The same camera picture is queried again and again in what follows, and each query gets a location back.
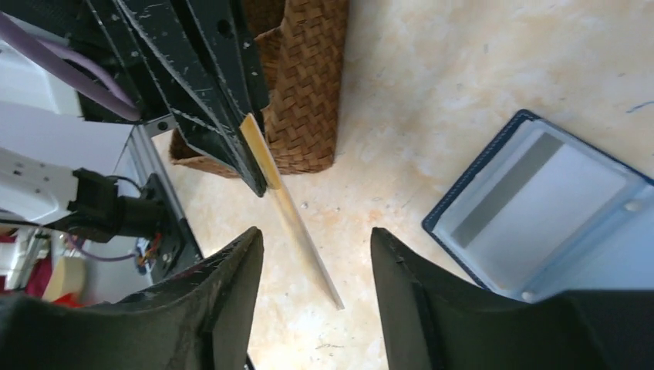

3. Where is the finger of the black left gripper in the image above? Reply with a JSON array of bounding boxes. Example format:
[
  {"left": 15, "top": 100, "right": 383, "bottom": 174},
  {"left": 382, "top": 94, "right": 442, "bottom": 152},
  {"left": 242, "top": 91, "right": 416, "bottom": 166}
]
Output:
[
  {"left": 174, "top": 0, "right": 269, "bottom": 129},
  {"left": 86, "top": 1, "right": 267, "bottom": 196}
]

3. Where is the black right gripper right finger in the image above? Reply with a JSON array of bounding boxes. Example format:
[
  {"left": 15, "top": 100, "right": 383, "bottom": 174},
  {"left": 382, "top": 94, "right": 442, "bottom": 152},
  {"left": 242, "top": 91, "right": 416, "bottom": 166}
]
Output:
[{"left": 370, "top": 227, "right": 512, "bottom": 370}]

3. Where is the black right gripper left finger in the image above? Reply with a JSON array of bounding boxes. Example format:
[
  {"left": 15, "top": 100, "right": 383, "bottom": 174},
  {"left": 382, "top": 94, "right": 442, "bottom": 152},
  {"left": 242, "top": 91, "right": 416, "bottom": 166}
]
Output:
[{"left": 92, "top": 227, "right": 264, "bottom": 369}]

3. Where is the brown woven divided basket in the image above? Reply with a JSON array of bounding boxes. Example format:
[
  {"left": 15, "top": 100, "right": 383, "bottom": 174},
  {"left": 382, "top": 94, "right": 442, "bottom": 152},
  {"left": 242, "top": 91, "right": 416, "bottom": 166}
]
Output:
[{"left": 168, "top": 0, "right": 350, "bottom": 180}]

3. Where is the gold VIP card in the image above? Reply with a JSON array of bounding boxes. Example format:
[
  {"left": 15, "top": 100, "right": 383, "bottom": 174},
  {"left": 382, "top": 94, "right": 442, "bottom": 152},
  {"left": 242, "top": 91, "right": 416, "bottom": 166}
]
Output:
[{"left": 239, "top": 113, "right": 345, "bottom": 310}]

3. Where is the navy blue card holder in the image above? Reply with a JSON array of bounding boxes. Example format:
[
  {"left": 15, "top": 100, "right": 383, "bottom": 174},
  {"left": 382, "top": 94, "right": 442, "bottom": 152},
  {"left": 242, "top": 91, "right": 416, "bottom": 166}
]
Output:
[{"left": 422, "top": 109, "right": 653, "bottom": 302}]

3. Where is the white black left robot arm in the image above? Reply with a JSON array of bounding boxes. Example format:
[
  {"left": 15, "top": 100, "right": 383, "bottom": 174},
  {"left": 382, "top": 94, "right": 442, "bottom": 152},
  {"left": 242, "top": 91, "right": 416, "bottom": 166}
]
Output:
[{"left": 1, "top": 1, "right": 268, "bottom": 283}]

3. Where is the white card in holder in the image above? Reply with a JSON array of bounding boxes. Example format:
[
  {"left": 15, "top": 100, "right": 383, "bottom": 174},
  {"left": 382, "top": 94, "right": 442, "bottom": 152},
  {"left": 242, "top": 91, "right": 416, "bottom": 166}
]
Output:
[{"left": 451, "top": 133, "right": 628, "bottom": 290}]

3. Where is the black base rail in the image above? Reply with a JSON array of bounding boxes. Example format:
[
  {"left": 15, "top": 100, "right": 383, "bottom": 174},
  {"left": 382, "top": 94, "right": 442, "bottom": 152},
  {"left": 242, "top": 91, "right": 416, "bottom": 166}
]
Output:
[{"left": 122, "top": 122, "right": 205, "bottom": 287}]

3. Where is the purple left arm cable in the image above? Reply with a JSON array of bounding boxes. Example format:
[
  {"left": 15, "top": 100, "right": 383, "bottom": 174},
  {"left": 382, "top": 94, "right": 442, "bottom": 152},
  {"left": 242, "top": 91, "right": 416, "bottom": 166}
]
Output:
[{"left": 0, "top": 10, "right": 143, "bottom": 123}]

